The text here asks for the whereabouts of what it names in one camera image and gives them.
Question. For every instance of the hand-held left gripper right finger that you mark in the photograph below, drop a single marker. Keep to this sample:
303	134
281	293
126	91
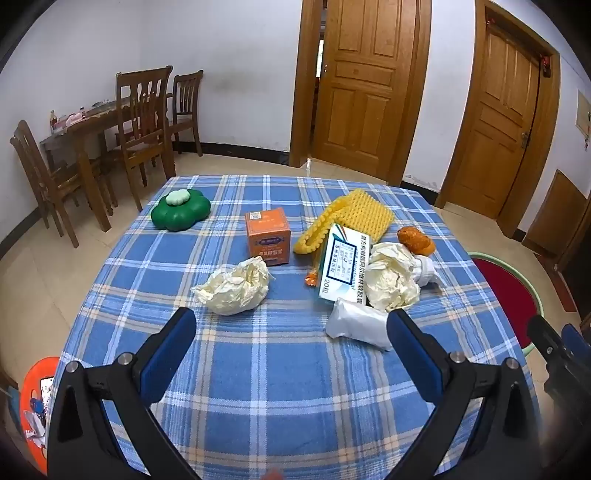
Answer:
415	355

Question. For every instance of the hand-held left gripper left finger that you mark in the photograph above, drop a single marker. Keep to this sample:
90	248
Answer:
171	355

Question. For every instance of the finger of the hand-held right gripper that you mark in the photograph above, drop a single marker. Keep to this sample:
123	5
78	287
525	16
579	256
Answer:
575	337
545	334

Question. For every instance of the red basin with green rim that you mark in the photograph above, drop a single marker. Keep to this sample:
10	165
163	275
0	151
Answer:
503	286

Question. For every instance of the white plastic-wrapped pack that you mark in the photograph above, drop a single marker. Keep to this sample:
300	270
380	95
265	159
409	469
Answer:
358	323

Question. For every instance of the cream paper ball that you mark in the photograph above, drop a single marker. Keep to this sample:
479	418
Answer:
235	288
392	281

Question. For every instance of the orange-brown bread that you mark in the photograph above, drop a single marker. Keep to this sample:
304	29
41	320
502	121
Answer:
415	240

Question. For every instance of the white medicine box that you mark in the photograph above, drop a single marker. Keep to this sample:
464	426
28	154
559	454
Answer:
341	263

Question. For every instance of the yellow foam net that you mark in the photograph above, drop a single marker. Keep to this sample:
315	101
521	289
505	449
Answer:
364	214

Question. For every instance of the blue plaid tablecloth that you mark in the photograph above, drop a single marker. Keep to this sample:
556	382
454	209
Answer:
277	392

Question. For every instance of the low wooden cabinet door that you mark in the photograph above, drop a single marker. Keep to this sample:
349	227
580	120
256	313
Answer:
554	212

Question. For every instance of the green flower-shaped container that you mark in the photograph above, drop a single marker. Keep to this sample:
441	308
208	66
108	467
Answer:
180	217

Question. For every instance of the orange plastic bin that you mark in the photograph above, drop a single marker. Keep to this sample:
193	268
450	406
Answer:
32	383

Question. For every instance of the orange cardboard box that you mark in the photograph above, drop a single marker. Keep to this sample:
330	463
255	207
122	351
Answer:
268	230

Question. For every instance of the wooden dining chair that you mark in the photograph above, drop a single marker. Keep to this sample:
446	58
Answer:
187	101
138	115
41	175

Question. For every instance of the wooden door with latch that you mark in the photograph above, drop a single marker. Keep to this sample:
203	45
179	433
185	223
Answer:
498	115

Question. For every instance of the dark wooden dining table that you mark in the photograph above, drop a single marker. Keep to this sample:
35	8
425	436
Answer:
92	127

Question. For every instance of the wooden panel door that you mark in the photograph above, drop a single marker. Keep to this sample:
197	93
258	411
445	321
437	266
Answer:
364	92

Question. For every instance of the tan wall box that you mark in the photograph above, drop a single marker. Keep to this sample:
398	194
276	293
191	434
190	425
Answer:
584	113

